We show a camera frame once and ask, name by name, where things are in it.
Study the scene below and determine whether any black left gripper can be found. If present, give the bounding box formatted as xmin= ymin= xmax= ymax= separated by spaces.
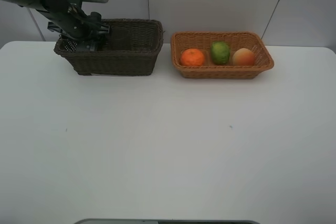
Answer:
xmin=35 ymin=3 xmax=110 ymax=41

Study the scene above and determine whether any orange mandarin fruit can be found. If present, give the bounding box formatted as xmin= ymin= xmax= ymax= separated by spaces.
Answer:
xmin=181 ymin=48 xmax=205 ymax=67

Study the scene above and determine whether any green lime fruit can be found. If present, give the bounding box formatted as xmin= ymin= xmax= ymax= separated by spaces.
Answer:
xmin=210 ymin=41 xmax=230 ymax=65

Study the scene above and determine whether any red orange peach fruit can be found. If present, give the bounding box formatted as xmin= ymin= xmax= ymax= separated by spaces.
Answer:
xmin=232 ymin=48 xmax=256 ymax=66

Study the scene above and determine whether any dark green square bottle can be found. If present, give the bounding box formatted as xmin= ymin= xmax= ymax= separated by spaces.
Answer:
xmin=75 ymin=12 xmax=101 ymax=52

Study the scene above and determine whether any translucent purple plastic cup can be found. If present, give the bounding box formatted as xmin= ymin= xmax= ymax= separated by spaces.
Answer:
xmin=110 ymin=27 xmax=130 ymax=51

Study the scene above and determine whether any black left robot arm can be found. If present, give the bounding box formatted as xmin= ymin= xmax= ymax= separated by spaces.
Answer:
xmin=3 ymin=0 xmax=110 ymax=41

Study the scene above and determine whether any dark brown wicker basket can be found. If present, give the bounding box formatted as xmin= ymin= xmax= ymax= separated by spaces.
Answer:
xmin=54 ymin=18 xmax=164 ymax=76

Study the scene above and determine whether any light orange wicker basket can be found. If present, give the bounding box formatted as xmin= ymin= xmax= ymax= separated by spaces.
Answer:
xmin=171 ymin=31 xmax=274 ymax=79

